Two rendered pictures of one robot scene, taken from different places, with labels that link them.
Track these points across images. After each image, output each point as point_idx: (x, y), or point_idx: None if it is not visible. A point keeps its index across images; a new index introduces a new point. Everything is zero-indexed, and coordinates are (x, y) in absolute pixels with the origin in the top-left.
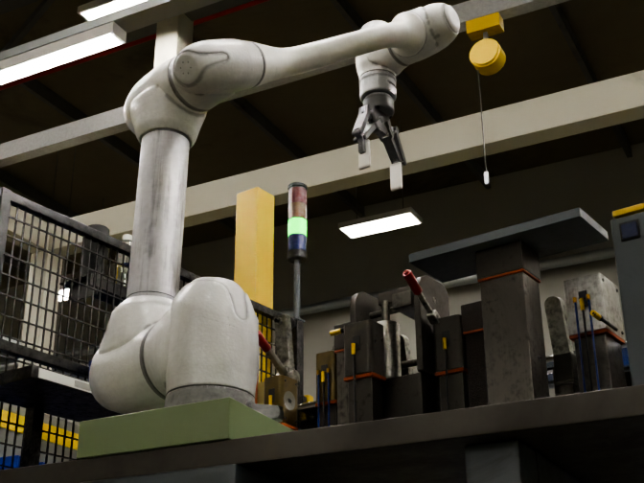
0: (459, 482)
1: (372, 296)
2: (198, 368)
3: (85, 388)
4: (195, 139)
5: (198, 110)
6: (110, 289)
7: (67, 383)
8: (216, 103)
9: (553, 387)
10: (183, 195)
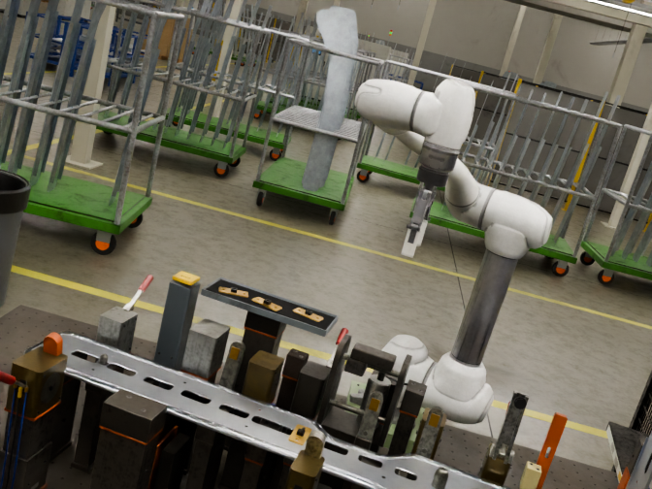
0: None
1: (405, 359)
2: None
3: (612, 450)
4: (488, 247)
5: (480, 229)
6: None
7: (609, 442)
8: (471, 223)
9: (239, 439)
10: (473, 288)
